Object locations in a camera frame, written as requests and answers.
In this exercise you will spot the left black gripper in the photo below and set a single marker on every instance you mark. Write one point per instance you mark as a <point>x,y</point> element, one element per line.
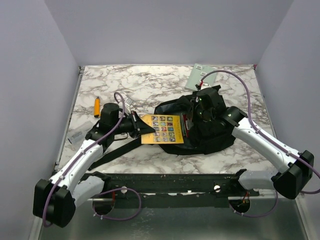
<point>139,127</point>

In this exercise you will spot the dark red book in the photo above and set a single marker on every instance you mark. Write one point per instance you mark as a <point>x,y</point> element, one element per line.
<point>187,124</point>

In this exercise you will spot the black student backpack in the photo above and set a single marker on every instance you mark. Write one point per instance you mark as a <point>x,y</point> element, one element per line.
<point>198,142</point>

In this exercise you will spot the grey notebook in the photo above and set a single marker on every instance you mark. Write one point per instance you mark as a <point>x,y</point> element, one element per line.
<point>197,73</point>

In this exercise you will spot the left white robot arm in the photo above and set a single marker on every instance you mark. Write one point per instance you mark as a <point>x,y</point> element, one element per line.
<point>56,199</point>

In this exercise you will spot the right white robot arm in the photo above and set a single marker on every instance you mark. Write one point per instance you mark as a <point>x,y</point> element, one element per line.
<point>293,168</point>

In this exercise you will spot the orange utility knife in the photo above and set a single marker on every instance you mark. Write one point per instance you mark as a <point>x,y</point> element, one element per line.
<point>96,108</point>

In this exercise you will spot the clear plastic screw box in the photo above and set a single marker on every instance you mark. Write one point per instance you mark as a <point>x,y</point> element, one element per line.
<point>78,134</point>

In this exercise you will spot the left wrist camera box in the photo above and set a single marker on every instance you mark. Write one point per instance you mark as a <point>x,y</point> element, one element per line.
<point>129,102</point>

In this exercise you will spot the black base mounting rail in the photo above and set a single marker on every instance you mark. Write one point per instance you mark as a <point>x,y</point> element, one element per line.
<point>171,190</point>

